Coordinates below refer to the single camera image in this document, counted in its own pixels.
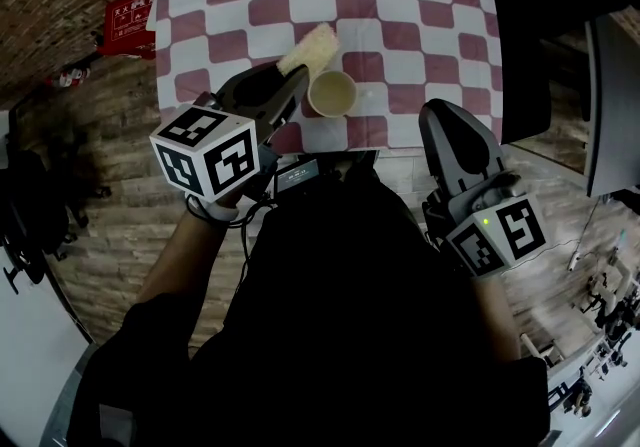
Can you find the dark desk with white frame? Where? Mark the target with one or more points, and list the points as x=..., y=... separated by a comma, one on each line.
x=617, y=110

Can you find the white power strip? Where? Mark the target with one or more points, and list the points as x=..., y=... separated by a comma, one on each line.
x=573, y=260

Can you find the black high-back office chair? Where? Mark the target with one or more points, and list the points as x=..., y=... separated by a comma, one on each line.
x=550, y=10

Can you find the person's left forearm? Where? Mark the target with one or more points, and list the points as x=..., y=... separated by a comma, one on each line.
x=180, y=255

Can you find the red fire extinguisher box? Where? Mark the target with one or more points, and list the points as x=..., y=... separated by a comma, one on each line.
x=127, y=25

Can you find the black chest-mounted device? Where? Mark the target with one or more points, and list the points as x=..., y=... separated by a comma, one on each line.
x=297, y=176

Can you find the black chair with bags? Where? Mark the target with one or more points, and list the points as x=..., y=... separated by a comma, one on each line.
x=35, y=205

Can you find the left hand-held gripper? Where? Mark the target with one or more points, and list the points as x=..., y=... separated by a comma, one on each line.
x=205, y=155

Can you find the pink white checkered tablecloth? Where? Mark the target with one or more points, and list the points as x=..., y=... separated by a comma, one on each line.
x=380, y=10

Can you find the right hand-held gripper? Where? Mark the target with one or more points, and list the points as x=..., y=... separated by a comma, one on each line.
x=495, y=235

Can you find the red fire extinguisher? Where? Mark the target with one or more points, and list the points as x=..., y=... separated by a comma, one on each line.
x=70, y=77

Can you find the person's right forearm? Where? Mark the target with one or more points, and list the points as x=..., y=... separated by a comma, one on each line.
x=495, y=315

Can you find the person's black shirt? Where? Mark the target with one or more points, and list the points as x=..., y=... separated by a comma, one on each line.
x=325, y=325

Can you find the yellow sponge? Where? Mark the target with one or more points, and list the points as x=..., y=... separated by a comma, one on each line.
x=312, y=47

